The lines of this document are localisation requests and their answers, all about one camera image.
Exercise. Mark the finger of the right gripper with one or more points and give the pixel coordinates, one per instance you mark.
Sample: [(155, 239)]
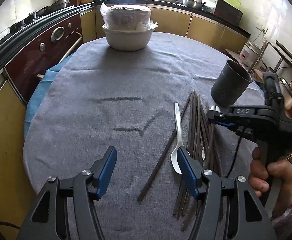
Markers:
[(217, 117)]

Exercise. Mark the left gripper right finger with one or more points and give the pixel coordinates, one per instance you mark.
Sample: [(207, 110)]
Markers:
[(191, 171)]

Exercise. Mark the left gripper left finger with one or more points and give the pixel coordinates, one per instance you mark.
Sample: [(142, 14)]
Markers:
[(102, 170)]

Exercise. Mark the thin dark chopstick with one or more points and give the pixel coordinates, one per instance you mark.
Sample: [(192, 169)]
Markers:
[(203, 148)]

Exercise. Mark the dark wooden chopstick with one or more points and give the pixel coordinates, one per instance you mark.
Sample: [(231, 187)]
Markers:
[(181, 203)]

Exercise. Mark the white ceramic spoon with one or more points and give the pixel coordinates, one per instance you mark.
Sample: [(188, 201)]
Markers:
[(179, 143)]

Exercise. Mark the dark brown chopstick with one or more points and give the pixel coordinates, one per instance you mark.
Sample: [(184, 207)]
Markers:
[(217, 164)]

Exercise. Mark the brown wooden chopstick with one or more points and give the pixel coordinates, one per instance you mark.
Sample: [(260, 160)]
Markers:
[(194, 146)]

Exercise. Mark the dark chopstick apart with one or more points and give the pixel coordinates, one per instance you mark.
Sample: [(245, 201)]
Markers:
[(154, 173)]

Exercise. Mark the black utensil holder cup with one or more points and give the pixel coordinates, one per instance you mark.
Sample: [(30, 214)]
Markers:
[(232, 81)]

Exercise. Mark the right hand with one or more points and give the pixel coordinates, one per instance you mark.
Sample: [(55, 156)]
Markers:
[(259, 180)]

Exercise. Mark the metal storage rack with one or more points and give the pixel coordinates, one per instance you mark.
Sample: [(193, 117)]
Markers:
[(284, 62)]

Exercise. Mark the white rice cooker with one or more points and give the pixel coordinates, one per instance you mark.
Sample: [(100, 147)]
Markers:
[(249, 53)]

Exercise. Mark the grey tablecloth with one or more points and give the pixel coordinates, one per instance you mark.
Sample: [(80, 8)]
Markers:
[(103, 97)]

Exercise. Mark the yellow lower cabinets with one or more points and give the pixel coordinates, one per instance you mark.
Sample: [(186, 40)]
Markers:
[(175, 21)]

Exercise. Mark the black microwave oven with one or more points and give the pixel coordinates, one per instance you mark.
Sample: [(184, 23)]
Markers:
[(224, 10)]

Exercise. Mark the steel mixing bowl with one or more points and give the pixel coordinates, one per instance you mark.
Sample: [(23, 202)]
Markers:
[(192, 4)]

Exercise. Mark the dark red oven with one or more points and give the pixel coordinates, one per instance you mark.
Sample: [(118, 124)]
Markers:
[(51, 47)]

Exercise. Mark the plastic wrapped bowl stack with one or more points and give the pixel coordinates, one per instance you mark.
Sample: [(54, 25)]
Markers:
[(127, 17)]

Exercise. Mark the black gas stove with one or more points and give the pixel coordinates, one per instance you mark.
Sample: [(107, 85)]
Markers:
[(7, 33)]

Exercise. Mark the steel wok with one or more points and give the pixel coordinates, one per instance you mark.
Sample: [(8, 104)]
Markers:
[(58, 5)]

